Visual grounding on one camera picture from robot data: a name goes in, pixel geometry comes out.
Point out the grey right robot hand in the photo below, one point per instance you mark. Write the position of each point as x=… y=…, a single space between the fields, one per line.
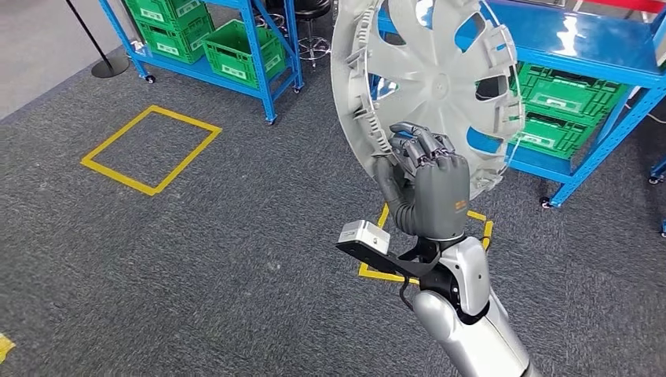
x=442 y=198

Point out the silver plastic wheel hubcap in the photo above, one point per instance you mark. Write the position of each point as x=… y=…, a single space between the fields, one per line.
x=437 y=83

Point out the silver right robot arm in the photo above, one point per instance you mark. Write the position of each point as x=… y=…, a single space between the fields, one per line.
x=473 y=338

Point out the yellow tape square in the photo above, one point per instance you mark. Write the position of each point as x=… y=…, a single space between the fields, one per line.
x=380 y=274

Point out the black stool with chrome base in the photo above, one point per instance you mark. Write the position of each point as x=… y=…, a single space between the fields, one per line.
x=312 y=9

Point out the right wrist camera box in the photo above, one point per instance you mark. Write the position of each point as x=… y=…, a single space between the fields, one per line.
x=364 y=237

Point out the black barrier post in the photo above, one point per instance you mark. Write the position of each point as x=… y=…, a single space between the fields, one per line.
x=109 y=67

